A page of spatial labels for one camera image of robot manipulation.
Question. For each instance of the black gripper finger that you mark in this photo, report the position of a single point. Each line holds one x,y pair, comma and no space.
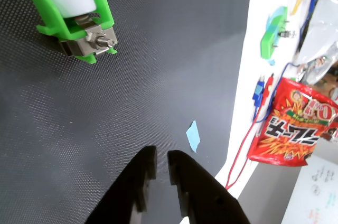
206,195
126,189

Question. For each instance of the green battery holder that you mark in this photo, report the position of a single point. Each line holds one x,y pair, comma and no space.
50,15

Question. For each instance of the tiny blue tape scrap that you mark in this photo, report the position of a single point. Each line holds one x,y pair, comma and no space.
192,135

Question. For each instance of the dark grey textured mat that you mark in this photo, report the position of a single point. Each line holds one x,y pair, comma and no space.
132,89

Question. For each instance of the red snack bag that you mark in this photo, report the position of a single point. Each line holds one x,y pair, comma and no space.
287,134

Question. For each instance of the white sheet with writing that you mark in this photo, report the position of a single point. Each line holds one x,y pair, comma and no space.
314,197

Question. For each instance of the blue clip connector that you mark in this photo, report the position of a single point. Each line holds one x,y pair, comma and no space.
258,90

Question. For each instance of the red clip connector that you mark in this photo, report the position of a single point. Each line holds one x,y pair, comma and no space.
268,86

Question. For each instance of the green printed block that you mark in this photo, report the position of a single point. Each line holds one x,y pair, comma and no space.
268,45

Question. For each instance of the blue tape on green block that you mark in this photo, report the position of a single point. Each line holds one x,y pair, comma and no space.
274,20

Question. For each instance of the clear plastic bag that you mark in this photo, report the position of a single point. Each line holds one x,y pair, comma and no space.
322,28

